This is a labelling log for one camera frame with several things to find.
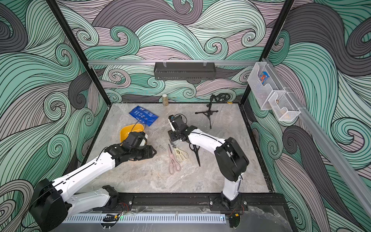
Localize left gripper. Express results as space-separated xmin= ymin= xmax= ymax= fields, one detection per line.
xmin=130 ymin=145 xmax=158 ymax=160

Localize cream kitchen shears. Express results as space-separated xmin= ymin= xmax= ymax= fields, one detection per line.
xmin=170 ymin=140 xmax=189 ymax=163

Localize large black scissors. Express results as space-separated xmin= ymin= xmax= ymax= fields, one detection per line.
xmin=189 ymin=144 xmax=201 ymax=166

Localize yellow storage box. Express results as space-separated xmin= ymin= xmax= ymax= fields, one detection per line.
xmin=119 ymin=123 xmax=145 ymax=142

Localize pink handled scissors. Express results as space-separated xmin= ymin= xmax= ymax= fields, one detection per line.
xmin=168 ymin=144 xmax=181 ymax=175

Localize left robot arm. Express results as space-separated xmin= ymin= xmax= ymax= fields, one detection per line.
xmin=29 ymin=145 xmax=157 ymax=232

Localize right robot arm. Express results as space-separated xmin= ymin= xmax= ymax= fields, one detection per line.
xmin=168 ymin=126 xmax=249 ymax=203

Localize black mini tripod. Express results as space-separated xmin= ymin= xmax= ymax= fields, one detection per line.
xmin=195 ymin=93 xmax=231 ymax=129

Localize small beige bottle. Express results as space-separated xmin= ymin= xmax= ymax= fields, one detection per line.
xmin=162 ymin=94 xmax=169 ymax=106

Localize blue snack packet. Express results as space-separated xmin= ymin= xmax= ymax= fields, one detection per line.
xmin=129 ymin=106 xmax=158 ymax=126

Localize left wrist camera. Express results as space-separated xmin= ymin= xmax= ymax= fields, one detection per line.
xmin=124 ymin=131 xmax=148 ymax=148

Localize black wall shelf basket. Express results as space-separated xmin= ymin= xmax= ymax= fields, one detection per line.
xmin=154 ymin=63 xmax=216 ymax=81

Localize white perforated cable duct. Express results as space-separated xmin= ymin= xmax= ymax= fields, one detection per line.
xmin=64 ymin=213 xmax=227 ymax=224

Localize large clear wall bin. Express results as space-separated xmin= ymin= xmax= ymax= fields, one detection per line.
xmin=248 ymin=62 xmax=278 ymax=110

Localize aluminium wall rail back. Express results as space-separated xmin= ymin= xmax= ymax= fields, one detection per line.
xmin=87 ymin=59 xmax=258 ymax=66

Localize aluminium wall rail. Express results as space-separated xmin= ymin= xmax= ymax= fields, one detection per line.
xmin=87 ymin=59 xmax=258 ymax=66
xmin=262 ymin=58 xmax=371 ymax=216

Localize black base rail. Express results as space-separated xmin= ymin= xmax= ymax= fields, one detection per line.
xmin=54 ymin=192 xmax=290 ymax=212

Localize small clear wall bin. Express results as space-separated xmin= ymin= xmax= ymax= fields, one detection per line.
xmin=268 ymin=90 xmax=300 ymax=122

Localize aluminium wall rail right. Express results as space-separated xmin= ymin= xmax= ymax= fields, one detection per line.
xmin=262 ymin=58 xmax=371 ymax=216

